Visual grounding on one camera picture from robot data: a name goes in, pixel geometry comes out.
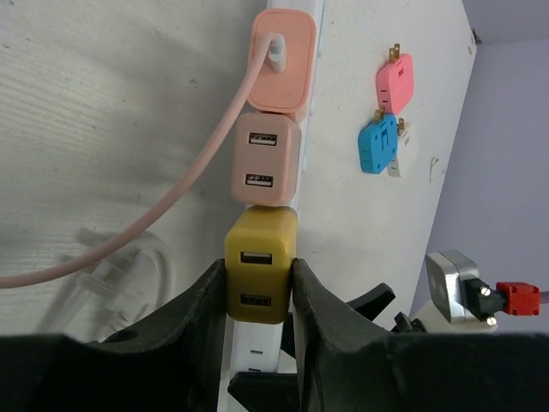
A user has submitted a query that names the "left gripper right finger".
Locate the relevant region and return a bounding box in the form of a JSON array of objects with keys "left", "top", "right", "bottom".
[{"left": 293, "top": 259, "right": 548, "bottom": 411}]

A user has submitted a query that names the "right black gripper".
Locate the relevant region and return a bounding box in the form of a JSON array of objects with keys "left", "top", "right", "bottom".
[{"left": 347, "top": 282, "right": 426, "bottom": 333}]

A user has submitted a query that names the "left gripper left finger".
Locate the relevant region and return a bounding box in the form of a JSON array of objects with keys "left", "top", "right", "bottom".
[{"left": 1, "top": 259, "right": 226, "bottom": 411}]

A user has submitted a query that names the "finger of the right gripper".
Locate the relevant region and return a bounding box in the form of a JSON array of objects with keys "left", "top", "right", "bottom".
[{"left": 228, "top": 372, "right": 300, "bottom": 412}]

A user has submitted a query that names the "yellow olive USB charger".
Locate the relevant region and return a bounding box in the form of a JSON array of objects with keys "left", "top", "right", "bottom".
[{"left": 225, "top": 206, "right": 298, "bottom": 324}]

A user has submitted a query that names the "white plug adapter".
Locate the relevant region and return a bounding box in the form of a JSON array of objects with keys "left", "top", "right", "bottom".
[{"left": 387, "top": 118, "right": 419, "bottom": 179}]

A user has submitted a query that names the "blue plug adapter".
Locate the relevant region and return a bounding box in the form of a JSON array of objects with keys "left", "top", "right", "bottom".
[{"left": 358, "top": 107, "right": 399, "bottom": 174}]

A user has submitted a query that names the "pink plug adapter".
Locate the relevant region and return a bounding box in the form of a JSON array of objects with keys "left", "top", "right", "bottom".
[{"left": 376, "top": 43, "right": 414, "bottom": 115}]

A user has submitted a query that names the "beige brown USB charger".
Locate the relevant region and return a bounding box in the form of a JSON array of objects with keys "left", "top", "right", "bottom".
[{"left": 232, "top": 112, "right": 301, "bottom": 207}]

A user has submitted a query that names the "salmon pink USB charger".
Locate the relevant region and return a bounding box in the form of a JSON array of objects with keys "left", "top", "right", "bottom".
[{"left": 248, "top": 8, "right": 317, "bottom": 123}]

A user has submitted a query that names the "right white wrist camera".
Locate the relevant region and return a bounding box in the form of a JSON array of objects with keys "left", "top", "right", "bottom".
[{"left": 412, "top": 250, "right": 505, "bottom": 334}]

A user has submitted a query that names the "power strip white cord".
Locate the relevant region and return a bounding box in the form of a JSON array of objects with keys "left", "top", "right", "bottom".
[{"left": 55, "top": 227, "right": 177, "bottom": 336}]

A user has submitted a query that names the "pink charging cable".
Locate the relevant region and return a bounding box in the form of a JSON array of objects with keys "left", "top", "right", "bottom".
[{"left": 0, "top": 33, "right": 275, "bottom": 291}]

